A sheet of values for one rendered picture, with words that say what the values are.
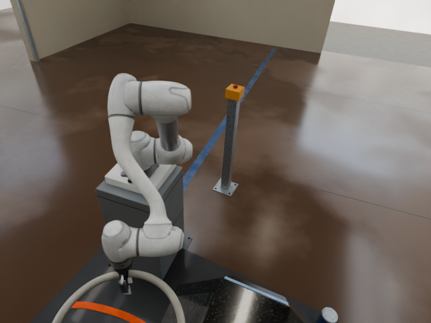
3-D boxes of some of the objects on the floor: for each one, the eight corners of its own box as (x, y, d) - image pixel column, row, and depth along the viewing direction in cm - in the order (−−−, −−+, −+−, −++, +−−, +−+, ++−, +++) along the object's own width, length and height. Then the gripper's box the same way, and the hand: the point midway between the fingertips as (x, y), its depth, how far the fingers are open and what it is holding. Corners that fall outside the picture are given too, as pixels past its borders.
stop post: (238, 184, 309) (251, 85, 242) (230, 197, 294) (242, 94, 227) (220, 178, 315) (229, 79, 248) (212, 190, 301) (218, 88, 234)
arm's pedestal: (105, 267, 228) (82, 191, 178) (140, 220, 265) (129, 147, 216) (165, 290, 216) (157, 216, 167) (192, 238, 254) (193, 164, 204)
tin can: (326, 334, 197) (332, 325, 189) (313, 322, 202) (319, 313, 194) (335, 324, 202) (340, 315, 194) (322, 313, 208) (327, 304, 200)
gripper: (115, 241, 124) (122, 270, 140) (108, 281, 111) (117, 309, 127) (133, 240, 125) (138, 269, 141) (129, 280, 112) (135, 307, 128)
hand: (127, 284), depth 132 cm, fingers closed on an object, 4 cm apart
